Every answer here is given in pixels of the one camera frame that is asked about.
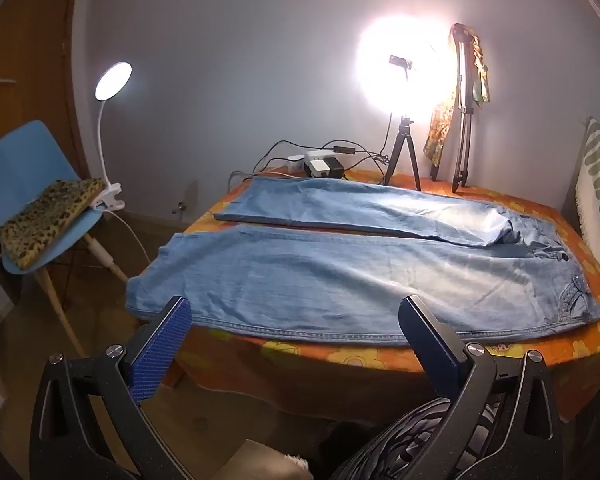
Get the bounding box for light blue denim pants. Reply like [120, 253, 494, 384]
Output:
[125, 175, 600, 347]

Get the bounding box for green orange patterned scarf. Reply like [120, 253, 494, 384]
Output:
[422, 25, 492, 167]

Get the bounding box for bright ring light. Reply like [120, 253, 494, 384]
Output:
[355, 15, 456, 116]

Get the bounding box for white lamp cable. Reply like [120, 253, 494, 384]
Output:
[102, 207, 153, 266]

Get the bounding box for wooden door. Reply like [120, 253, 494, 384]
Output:
[0, 0, 96, 306]

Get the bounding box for folded black tripod stand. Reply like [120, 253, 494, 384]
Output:
[430, 22, 476, 195]

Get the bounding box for blue chair with wooden legs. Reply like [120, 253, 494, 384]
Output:
[0, 121, 131, 358]

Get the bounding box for white clip-on desk lamp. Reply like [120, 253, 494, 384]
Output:
[87, 61, 133, 211]

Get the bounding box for black cables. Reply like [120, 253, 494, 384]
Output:
[252, 140, 396, 176]

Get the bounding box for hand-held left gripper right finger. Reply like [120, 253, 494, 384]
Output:
[399, 296, 566, 480]

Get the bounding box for white power strip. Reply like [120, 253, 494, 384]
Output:
[286, 150, 331, 171]

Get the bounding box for leopard print cushion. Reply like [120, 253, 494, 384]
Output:
[0, 177, 106, 269]

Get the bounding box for orange floral tablecloth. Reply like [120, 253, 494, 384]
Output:
[165, 162, 600, 423]

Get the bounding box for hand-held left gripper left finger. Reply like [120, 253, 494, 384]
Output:
[28, 296, 193, 480]

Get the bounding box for metal door handle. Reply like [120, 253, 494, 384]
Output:
[0, 79, 18, 111]

